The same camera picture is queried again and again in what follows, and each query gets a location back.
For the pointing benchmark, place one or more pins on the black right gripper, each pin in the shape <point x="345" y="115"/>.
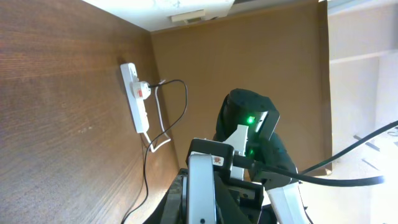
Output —
<point x="249" y="198"/>

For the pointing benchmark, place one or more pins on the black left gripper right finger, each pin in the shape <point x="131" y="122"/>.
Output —
<point x="230" y="212"/>

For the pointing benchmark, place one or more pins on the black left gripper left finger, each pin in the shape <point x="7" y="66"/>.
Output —
<point x="170" y="210"/>

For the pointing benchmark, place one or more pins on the blue Galaxy smartphone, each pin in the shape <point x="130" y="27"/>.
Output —
<point x="201" y="203"/>

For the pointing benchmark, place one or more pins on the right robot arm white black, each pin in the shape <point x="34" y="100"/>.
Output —
<point x="247" y="121"/>

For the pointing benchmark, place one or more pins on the white charger plug adapter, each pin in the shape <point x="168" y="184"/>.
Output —
<point x="141" y="90"/>

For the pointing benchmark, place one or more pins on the white power strip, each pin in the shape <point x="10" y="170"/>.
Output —
<point x="137" y="107"/>

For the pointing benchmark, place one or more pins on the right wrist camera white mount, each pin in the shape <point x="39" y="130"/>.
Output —
<point x="223" y="153"/>

